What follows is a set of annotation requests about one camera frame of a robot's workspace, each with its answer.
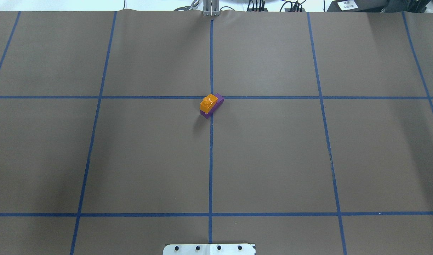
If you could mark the orange trapezoid block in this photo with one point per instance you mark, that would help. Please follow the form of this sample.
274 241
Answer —
208 103

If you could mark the aluminium frame post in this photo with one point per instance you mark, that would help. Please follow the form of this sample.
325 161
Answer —
211 8

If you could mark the white pedestal base plate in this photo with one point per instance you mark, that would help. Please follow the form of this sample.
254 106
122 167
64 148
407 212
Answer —
210 249

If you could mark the purple trapezoid block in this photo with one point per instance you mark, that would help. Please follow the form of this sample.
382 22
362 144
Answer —
218 104

